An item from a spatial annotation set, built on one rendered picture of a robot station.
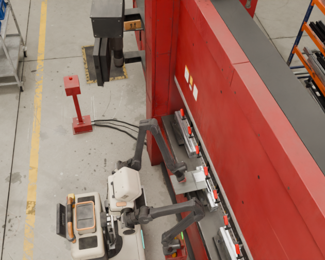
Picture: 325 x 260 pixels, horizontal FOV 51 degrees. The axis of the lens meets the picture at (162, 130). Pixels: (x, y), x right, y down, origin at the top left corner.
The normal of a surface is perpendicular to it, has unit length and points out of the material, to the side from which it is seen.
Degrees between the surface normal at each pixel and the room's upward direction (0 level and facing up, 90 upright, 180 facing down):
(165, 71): 90
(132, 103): 0
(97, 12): 0
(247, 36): 0
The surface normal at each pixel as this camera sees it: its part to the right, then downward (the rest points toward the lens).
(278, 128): 0.03, -0.63
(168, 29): 0.26, 0.75
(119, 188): -0.71, -0.33
